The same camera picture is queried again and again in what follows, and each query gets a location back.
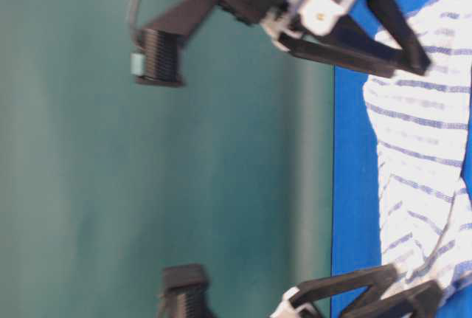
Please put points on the black white gripper top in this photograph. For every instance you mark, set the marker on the black white gripper top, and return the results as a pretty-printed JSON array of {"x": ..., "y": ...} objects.
[{"x": 342, "y": 42}]

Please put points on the black wrist camera bottom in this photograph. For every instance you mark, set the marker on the black wrist camera bottom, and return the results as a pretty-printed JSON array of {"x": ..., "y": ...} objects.
[{"x": 184, "y": 292}]

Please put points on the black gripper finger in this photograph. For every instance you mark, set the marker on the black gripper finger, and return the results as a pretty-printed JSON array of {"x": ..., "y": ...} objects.
[{"x": 412, "y": 57}]

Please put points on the black white gripper bottom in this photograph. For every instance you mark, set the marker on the black white gripper bottom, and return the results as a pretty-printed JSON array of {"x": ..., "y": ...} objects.
[{"x": 419, "y": 301}]

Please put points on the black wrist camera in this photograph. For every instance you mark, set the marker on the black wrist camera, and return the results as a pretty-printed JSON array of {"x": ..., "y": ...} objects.
[
  {"x": 157, "y": 61},
  {"x": 184, "y": 292}
]

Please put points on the white blue-striped towel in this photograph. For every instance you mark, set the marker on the white blue-striped towel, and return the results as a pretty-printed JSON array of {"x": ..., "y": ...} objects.
[{"x": 421, "y": 124}]

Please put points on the black wrist camera top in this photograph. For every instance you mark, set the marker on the black wrist camera top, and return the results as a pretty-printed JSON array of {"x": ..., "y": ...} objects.
[{"x": 157, "y": 61}]

